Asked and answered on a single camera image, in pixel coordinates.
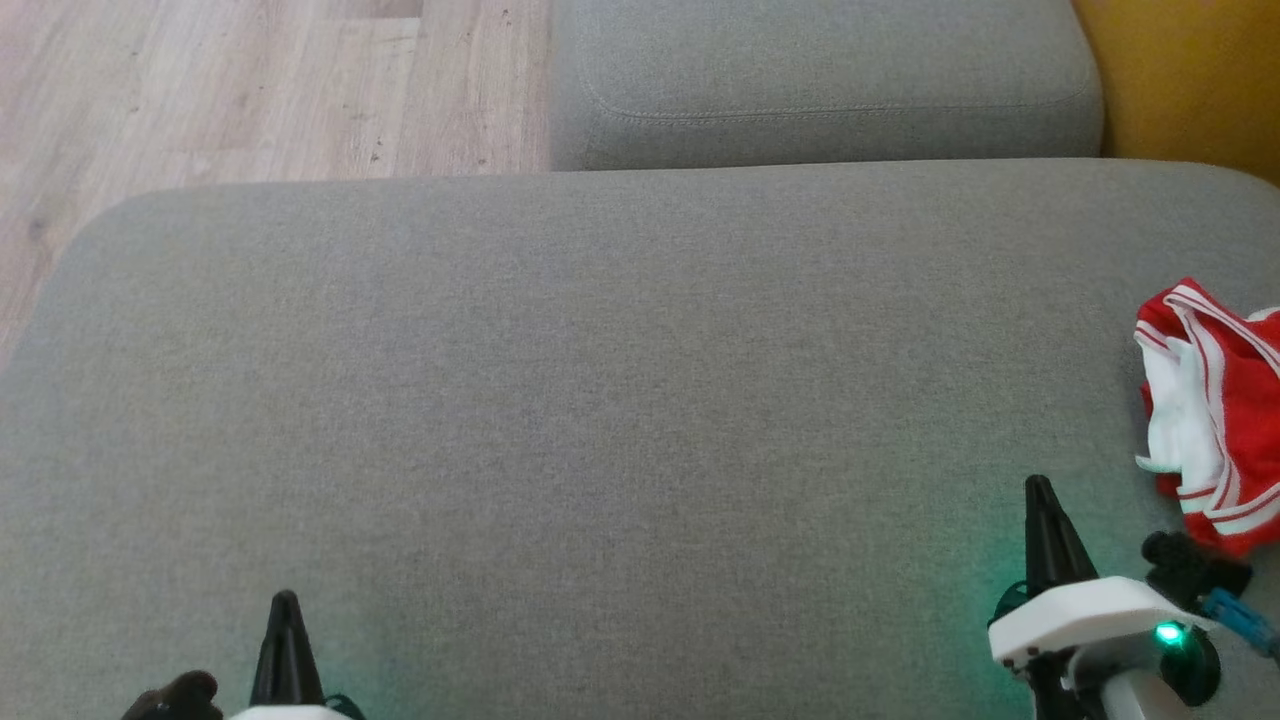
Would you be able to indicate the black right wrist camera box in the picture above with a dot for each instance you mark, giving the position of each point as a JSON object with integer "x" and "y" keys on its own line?
{"x": 1195, "y": 570}

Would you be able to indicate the small grey sofa cushion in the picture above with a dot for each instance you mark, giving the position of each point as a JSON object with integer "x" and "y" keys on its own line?
{"x": 820, "y": 70}

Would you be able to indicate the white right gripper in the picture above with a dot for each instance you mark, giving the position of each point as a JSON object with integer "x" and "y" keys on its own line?
{"x": 1090, "y": 620}

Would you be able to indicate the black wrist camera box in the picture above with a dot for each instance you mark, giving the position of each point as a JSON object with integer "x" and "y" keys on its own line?
{"x": 1195, "y": 570}
{"x": 175, "y": 700}

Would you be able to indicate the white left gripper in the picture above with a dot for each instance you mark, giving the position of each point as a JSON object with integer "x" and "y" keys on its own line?
{"x": 290, "y": 713}

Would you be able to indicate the large grey sofa seat cushion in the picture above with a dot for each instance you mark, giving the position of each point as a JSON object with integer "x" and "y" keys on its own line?
{"x": 600, "y": 400}

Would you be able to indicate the red jersey with black numbers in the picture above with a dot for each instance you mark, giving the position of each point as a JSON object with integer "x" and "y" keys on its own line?
{"x": 1240, "y": 400}

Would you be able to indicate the mustard yellow upholstered panel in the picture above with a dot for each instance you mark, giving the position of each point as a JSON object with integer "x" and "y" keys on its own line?
{"x": 1200, "y": 70}

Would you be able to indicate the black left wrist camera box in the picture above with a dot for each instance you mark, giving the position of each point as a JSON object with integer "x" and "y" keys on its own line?
{"x": 175, "y": 700}

